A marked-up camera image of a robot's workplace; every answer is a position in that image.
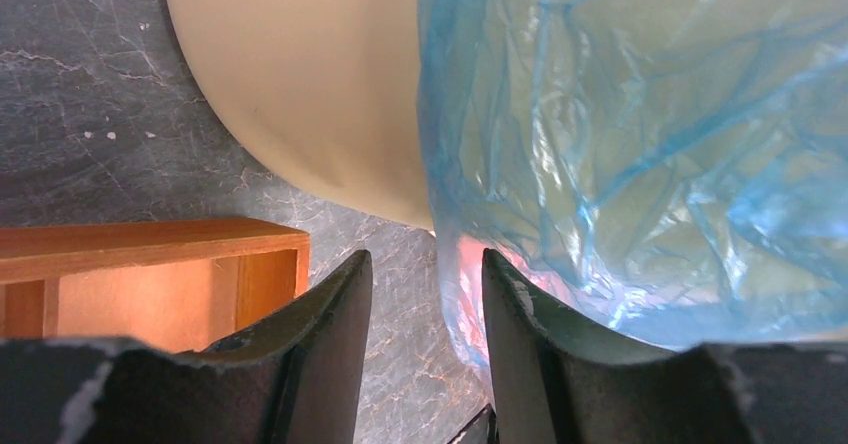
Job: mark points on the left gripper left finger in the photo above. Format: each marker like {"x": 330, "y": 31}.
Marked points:
{"x": 291, "y": 377}

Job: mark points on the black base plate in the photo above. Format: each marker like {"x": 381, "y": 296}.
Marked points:
{"x": 481, "y": 429}

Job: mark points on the pink cloth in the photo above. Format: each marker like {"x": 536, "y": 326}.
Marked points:
{"x": 461, "y": 271}

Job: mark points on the wooden compartment tray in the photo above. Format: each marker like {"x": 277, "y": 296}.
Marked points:
{"x": 177, "y": 285}

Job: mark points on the yellow plastic trash bin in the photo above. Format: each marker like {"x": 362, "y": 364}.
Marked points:
{"x": 322, "y": 92}

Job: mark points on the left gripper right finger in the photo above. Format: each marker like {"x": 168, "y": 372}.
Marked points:
{"x": 560, "y": 377}

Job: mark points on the blue plastic trash bag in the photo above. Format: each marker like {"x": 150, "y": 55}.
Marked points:
{"x": 693, "y": 149}

